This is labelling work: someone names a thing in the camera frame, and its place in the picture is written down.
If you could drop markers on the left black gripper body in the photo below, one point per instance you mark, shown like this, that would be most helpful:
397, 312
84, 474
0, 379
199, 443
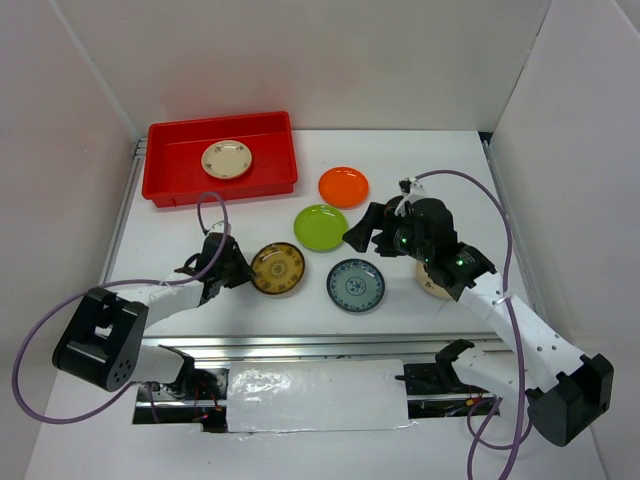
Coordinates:
224, 272

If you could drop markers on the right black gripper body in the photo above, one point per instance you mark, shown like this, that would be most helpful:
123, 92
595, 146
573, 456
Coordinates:
405, 241

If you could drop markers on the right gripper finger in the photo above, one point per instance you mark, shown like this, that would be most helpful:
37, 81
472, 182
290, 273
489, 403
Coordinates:
385, 247
359, 236

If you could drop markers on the yellow patterned plate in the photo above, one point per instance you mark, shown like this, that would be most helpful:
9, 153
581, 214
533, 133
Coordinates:
278, 268

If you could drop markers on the cream floral plate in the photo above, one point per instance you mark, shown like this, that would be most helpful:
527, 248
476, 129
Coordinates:
226, 160
427, 284

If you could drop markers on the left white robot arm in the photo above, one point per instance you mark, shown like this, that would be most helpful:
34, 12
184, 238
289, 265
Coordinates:
103, 342

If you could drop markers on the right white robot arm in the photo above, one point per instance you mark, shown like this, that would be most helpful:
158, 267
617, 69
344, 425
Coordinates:
566, 389

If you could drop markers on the orange plate near bin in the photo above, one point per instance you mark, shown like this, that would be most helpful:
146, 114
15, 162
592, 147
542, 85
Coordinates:
343, 187

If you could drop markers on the red plastic bin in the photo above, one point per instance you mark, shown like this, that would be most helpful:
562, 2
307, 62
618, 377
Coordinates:
173, 172

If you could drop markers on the lime green plate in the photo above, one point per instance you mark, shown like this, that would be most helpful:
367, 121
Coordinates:
320, 227

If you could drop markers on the blue floral plate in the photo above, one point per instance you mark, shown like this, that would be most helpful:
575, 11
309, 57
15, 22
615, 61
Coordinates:
355, 285

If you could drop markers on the white foil cover panel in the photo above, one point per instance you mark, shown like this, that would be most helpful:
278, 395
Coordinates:
316, 396

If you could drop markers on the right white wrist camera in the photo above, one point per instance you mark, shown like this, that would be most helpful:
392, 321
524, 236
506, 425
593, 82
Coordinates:
412, 191

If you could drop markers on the aluminium front rail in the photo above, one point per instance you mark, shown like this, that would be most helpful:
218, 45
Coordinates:
321, 347

